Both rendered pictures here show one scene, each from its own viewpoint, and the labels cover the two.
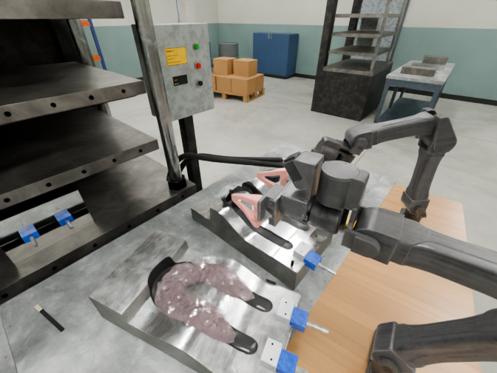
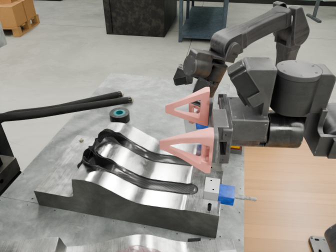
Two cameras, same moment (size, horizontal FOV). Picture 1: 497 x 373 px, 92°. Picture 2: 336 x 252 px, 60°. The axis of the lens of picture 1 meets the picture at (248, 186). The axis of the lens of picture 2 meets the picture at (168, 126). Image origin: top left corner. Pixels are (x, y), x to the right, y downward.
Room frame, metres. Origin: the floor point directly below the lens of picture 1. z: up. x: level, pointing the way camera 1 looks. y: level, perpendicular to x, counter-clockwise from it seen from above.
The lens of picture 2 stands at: (0.10, 0.18, 1.46)
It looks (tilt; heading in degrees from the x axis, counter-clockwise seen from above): 35 degrees down; 331
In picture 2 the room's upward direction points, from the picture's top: straight up
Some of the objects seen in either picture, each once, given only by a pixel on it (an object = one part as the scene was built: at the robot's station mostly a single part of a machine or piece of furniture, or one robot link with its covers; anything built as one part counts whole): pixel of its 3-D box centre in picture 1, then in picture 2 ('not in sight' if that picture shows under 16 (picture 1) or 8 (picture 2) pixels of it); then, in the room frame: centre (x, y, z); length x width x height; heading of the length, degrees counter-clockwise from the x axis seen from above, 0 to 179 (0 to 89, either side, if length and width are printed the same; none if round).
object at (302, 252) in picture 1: (315, 262); (230, 195); (0.46, -0.20, 0.89); 0.13 x 0.05 x 0.05; 49
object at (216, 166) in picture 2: (318, 238); (215, 169); (0.58, -0.24, 0.87); 0.05 x 0.05 x 0.04; 49
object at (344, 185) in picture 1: (351, 205); (312, 108); (0.31, -0.17, 1.24); 0.12 x 0.09 x 0.12; 57
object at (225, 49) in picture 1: (228, 61); not in sight; (7.78, 0.57, 0.44); 0.59 x 0.59 x 0.88
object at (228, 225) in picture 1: (258, 217); (135, 169); (0.69, -0.04, 0.87); 0.50 x 0.26 x 0.14; 49
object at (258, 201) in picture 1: (254, 200); (192, 139); (0.37, -0.01, 1.20); 0.09 x 0.07 x 0.07; 57
